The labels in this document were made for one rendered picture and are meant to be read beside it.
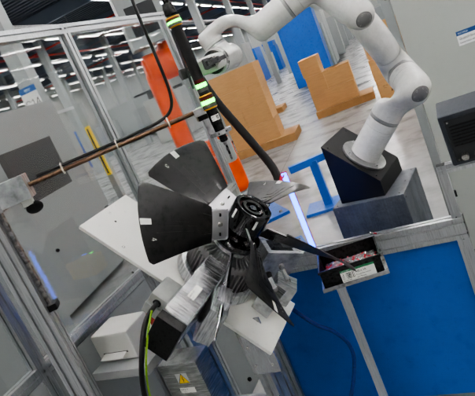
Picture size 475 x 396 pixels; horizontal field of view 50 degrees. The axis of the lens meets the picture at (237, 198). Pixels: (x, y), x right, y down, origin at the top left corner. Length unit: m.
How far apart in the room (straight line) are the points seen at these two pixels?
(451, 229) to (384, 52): 0.65
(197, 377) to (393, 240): 0.84
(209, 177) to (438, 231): 0.83
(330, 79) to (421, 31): 7.63
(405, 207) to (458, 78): 1.32
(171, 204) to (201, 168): 0.28
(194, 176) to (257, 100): 7.97
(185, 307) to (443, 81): 2.30
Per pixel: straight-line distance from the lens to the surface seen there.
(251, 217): 1.46
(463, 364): 2.24
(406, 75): 1.98
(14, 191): 1.57
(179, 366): 1.71
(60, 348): 1.68
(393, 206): 2.09
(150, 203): 1.37
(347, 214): 2.15
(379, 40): 1.88
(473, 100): 1.76
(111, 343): 1.86
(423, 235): 1.93
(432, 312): 2.11
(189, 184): 1.62
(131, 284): 2.16
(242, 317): 1.58
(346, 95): 10.79
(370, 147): 2.11
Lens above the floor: 1.61
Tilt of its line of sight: 13 degrees down
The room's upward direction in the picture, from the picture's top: 23 degrees counter-clockwise
